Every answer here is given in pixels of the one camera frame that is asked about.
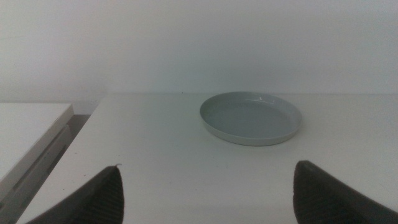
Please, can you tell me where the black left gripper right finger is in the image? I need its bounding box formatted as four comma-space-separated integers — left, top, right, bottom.
292, 160, 398, 224

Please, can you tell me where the white side table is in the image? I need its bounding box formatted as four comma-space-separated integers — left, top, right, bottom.
0, 103, 75, 218

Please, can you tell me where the grey shallow bowl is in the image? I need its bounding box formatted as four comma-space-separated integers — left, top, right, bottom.
199, 91, 303, 147

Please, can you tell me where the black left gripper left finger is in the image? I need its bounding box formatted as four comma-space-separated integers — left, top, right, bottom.
26, 164, 125, 224

